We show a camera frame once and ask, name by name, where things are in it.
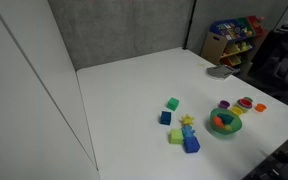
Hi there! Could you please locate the red toy bin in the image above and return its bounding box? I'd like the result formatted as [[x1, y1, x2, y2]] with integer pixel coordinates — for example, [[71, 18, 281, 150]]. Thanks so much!
[[246, 15, 266, 35]]

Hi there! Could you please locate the dark blue foam cube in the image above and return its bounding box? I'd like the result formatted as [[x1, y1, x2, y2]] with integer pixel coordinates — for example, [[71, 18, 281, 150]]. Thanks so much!
[[159, 110, 172, 126]]

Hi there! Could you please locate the gray flat device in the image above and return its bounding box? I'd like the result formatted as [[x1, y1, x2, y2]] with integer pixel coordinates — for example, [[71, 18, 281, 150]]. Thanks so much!
[[206, 64, 241, 81]]

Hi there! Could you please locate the blue star toy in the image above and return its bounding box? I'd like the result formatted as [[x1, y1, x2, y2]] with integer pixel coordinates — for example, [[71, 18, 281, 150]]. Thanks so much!
[[181, 124, 197, 139]]

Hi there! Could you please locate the black vertical pole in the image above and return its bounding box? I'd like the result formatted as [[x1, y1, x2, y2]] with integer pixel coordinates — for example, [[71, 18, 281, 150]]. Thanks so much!
[[182, 0, 198, 51]]

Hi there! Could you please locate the blue toy bin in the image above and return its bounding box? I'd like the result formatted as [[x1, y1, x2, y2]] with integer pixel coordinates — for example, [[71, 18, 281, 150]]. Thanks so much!
[[210, 18, 249, 42]]

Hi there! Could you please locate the green translucent bowl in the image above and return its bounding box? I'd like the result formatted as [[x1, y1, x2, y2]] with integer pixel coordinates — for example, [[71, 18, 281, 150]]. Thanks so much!
[[209, 107, 244, 136]]

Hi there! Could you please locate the wooden toy shelf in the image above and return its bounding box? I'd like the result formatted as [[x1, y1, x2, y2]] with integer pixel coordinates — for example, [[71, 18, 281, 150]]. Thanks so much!
[[200, 15, 271, 70]]

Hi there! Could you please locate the purple plastic cup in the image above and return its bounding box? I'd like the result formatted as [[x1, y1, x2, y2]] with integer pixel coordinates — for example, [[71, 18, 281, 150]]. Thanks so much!
[[217, 99, 231, 110]]

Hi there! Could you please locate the orange toy piece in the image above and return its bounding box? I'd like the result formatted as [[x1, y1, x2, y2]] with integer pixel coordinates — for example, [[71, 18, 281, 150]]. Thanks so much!
[[212, 115, 226, 129]]

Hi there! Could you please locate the black equipment beside table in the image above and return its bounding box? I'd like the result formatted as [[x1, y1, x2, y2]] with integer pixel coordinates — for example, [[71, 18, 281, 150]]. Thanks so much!
[[241, 127, 288, 180]]

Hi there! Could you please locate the orange plastic cup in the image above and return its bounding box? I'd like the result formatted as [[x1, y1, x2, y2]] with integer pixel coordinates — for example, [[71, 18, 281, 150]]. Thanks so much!
[[254, 103, 267, 113]]

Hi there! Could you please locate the yellow plastic cup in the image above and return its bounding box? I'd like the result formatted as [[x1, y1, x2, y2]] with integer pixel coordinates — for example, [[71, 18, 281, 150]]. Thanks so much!
[[230, 106, 244, 117]]

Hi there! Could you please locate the teal toy block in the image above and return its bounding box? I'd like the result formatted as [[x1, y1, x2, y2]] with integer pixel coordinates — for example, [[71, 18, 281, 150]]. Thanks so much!
[[216, 112, 235, 125]]

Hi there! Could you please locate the yellow toy bin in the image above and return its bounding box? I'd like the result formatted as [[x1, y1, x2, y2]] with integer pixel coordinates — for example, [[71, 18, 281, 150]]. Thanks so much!
[[222, 43, 242, 57]]

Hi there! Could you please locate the yellow star toy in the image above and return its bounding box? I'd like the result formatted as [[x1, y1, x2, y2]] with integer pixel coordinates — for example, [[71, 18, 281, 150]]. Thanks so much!
[[179, 113, 195, 127]]

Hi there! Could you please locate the black office chair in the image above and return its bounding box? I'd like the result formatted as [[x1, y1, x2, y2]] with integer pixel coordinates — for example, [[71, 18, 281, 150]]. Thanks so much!
[[249, 19, 288, 108]]

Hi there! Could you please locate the lime green foam cube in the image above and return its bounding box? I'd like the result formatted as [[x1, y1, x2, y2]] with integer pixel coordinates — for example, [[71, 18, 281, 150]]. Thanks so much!
[[168, 128, 184, 145]]

